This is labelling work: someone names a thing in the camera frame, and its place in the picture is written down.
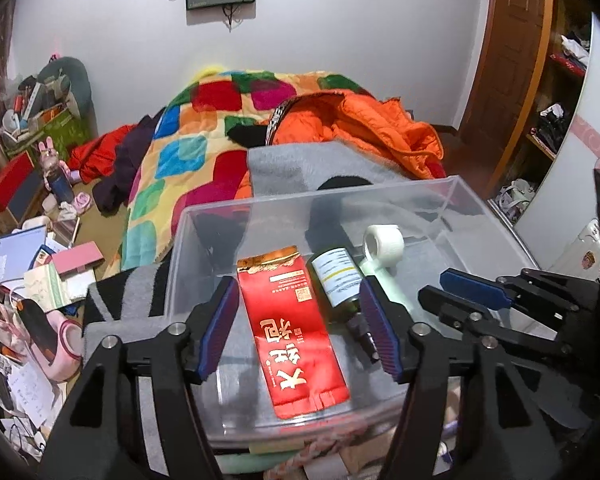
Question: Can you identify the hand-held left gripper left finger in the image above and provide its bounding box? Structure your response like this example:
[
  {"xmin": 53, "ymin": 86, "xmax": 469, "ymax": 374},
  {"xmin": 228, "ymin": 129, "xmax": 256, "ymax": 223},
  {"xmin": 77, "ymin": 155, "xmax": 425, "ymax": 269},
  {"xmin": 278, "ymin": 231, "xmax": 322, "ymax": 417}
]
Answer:
[{"xmin": 39, "ymin": 276, "xmax": 241, "ymax": 480}]

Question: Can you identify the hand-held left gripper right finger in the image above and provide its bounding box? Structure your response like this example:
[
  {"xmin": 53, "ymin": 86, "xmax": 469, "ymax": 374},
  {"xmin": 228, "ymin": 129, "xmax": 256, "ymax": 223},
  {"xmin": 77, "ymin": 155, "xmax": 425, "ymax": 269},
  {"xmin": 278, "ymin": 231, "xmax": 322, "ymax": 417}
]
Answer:
[{"xmin": 358, "ymin": 276, "xmax": 563, "ymax": 480}]

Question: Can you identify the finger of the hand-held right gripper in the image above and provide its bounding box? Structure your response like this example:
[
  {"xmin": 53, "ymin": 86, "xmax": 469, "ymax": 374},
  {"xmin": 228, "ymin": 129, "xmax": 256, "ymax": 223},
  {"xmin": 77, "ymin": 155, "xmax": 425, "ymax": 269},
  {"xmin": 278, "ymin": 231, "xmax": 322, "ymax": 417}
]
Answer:
[
  {"xmin": 417, "ymin": 285, "xmax": 581, "ymax": 361},
  {"xmin": 439, "ymin": 267, "xmax": 600, "ymax": 321}
]

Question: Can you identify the clear plastic storage box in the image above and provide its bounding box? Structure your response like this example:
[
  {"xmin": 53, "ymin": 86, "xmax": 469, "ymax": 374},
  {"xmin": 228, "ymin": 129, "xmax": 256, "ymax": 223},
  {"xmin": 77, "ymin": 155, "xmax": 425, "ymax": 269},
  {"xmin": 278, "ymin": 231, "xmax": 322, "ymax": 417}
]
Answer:
[{"xmin": 162, "ymin": 175, "xmax": 541, "ymax": 448}]

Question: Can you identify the pink and blue braided rope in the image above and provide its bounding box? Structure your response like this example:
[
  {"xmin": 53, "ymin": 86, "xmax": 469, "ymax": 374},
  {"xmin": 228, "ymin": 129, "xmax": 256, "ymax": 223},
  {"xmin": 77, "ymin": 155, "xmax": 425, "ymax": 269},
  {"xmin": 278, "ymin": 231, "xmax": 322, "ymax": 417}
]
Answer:
[{"xmin": 280, "ymin": 427, "xmax": 366, "ymax": 466}]

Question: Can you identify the white plastic appliance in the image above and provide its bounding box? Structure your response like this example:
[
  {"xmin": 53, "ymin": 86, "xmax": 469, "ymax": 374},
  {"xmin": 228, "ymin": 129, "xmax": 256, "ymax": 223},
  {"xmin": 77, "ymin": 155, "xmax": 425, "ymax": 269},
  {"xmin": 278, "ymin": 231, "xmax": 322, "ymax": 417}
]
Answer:
[{"xmin": 550, "ymin": 217, "xmax": 600, "ymax": 281}]

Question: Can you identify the mint green tube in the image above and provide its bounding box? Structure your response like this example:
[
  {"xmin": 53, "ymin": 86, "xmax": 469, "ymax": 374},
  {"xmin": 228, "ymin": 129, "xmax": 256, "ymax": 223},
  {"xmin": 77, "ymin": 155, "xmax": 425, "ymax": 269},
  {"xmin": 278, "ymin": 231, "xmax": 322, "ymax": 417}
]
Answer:
[{"xmin": 358, "ymin": 257, "xmax": 411, "ymax": 311}]

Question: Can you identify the white curved wardrobe door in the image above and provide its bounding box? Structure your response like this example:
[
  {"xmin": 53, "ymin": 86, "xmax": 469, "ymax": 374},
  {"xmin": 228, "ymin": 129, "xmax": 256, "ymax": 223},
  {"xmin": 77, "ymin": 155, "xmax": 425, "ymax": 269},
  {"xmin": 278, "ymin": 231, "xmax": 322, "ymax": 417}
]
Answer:
[{"xmin": 512, "ymin": 10, "xmax": 600, "ymax": 271}]

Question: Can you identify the dark green labelled bottle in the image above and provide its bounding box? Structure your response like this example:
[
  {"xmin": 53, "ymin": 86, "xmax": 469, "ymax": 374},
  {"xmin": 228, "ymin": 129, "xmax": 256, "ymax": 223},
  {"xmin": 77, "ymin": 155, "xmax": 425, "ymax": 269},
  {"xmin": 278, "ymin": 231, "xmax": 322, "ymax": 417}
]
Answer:
[{"xmin": 307, "ymin": 246, "xmax": 381, "ymax": 361}]

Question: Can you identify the red foil packet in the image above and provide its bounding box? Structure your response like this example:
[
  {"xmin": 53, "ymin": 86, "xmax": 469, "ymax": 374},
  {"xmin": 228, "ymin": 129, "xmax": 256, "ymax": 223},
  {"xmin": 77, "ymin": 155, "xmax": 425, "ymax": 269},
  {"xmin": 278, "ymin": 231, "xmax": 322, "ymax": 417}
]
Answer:
[{"xmin": 236, "ymin": 245, "xmax": 352, "ymax": 420}]

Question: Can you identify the white tape roll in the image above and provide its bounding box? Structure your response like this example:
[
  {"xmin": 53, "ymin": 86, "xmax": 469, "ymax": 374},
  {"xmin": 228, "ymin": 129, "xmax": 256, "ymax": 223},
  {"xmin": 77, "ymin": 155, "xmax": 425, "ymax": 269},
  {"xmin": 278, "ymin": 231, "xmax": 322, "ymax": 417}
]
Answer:
[{"xmin": 362, "ymin": 223, "xmax": 406, "ymax": 262}]

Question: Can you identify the white handbag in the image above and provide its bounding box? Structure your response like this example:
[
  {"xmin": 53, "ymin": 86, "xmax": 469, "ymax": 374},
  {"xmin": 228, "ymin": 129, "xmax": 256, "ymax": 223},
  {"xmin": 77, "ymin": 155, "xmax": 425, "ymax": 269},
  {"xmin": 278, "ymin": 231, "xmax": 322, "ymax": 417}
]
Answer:
[{"xmin": 497, "ymin": 180, "xmax": 538, "ymax": 223}]

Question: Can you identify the pink notebook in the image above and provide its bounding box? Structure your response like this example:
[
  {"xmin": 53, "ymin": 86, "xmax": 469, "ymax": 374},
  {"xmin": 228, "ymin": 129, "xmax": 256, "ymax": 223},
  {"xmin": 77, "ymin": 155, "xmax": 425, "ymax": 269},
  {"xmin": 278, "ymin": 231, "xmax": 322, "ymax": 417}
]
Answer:
[{"xmin": 51, "ymin": 241, "xmax": 105, "ymax": 276}]

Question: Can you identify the wooden wardrobe shelf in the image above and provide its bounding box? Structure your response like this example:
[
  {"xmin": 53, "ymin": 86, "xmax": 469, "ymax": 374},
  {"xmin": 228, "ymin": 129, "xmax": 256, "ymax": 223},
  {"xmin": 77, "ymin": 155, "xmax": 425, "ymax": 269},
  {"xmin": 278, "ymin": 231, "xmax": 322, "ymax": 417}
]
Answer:
[{"xmin": 487, "ymin": 0, "xmax": 593, "ymax": 201}]

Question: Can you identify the pink slipper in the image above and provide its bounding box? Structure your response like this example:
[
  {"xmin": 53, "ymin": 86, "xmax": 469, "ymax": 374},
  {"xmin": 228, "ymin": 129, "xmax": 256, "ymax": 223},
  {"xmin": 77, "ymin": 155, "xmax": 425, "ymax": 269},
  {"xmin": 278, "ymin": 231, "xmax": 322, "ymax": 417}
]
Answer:
[{"xmin": 17, "ymin": 300, "xmax": 83, "ymax": 381}]

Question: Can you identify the grey and black blanket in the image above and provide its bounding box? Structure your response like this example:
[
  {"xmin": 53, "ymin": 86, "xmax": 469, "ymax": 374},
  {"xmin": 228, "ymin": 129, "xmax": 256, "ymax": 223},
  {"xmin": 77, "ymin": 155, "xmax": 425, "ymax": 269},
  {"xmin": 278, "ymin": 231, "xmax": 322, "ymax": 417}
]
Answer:
[{"xmin": 82, "ymin": 142, "xmax": 600, "ymax": 480}]

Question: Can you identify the green and beige book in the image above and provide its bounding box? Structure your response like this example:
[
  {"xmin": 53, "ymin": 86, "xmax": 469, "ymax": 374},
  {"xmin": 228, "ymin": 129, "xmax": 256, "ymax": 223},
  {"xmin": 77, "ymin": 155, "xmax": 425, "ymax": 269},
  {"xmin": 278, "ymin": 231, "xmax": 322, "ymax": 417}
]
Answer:
[{"xmin": 24, "ymin": 262, "xmax": 73, "ymax": 311}]

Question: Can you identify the colourful checkered blanket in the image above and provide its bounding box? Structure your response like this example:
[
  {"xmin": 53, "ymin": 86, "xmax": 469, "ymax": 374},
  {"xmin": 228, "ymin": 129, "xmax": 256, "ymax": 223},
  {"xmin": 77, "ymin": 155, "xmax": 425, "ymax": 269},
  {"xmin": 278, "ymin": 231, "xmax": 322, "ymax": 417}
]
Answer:
[{"xmin": 120, "ymin": 65, "xmax": 376, "ymax": 273}]

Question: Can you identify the dark purple cloth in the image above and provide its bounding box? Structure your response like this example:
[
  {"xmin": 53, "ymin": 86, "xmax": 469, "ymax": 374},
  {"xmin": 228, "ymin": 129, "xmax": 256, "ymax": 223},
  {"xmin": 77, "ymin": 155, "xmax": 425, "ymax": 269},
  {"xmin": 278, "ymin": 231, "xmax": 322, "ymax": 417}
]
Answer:
[{"xmin": 92, "ymin": 115, "xmax": 166, "ymax": 213}]

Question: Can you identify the orange down jacket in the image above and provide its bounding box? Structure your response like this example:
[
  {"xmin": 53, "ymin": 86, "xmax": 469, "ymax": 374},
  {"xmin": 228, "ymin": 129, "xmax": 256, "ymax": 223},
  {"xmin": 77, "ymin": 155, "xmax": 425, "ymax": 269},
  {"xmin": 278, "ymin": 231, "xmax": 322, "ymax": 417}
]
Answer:
[{"xmin": 235, "ymin": 89, "xmax": 446, "ymax": 201}]

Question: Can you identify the pile of white papers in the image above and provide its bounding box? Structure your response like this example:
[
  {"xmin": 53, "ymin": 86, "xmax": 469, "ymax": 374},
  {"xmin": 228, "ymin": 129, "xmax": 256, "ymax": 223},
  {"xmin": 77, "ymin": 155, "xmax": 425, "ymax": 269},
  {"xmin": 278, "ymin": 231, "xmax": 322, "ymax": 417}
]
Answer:
[{"xmin": 0, "ymin": 355, "xmax": 66, "ymax": 426}]

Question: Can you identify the brown wooden door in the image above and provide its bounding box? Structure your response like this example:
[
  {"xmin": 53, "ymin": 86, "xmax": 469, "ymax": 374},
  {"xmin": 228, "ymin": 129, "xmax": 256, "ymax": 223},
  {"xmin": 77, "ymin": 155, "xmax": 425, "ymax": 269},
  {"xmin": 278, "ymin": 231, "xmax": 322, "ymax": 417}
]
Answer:
[{"xmin": 460, "ymin": 0, "xmax": 553, "ymax": 201}]

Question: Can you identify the red cloth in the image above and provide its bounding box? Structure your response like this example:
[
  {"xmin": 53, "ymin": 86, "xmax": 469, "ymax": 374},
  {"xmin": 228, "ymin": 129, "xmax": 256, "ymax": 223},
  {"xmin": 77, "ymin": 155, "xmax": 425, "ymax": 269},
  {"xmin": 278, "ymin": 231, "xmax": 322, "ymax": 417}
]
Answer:
[{"xmin": 69, "ymin": 125, "xmax": 141, "ymax": 183}]

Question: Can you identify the blue book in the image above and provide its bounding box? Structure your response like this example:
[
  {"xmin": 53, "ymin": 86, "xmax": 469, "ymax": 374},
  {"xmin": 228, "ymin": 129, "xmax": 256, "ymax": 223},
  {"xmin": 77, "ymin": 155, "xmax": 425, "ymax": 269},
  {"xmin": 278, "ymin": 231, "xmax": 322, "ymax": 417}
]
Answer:
[{"xmin": 0, "ymin": 225, "xmax": 48, "ymax": 286}]

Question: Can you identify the dark grey box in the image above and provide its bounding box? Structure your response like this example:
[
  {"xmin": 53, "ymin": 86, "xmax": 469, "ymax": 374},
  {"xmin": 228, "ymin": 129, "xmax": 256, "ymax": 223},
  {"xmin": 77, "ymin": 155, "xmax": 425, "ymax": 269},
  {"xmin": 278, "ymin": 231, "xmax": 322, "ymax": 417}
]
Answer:
[{"xmin": 7, "ymin": 170, "xmax": 46, "ymax": 223}]

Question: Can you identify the pink bunny toy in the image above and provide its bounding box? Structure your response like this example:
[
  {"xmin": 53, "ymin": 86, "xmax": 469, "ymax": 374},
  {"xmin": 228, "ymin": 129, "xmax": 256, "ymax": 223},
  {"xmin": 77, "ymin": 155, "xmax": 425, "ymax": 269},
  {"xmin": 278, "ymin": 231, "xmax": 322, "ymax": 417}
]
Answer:
[{"xmin": 37, "ymin": 136, "xmax": 71, "ymax": 181}]

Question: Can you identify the green cardboard box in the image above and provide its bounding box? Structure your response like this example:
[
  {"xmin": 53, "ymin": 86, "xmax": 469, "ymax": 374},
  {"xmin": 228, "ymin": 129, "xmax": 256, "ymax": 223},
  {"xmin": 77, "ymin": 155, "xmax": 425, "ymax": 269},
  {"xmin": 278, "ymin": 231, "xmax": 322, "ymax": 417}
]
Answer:
[{"xmin": 5, "ymin": 107, "xmax": 93, "ymax": 161}]

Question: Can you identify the red box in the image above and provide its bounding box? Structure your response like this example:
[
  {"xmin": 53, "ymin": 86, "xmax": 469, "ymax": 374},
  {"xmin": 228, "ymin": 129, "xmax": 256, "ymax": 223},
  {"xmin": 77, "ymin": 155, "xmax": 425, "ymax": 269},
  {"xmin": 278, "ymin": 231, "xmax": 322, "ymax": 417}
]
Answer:
[{"xmin": 0, "ymin": 152, "xmax": 36, "ymax": 216}]

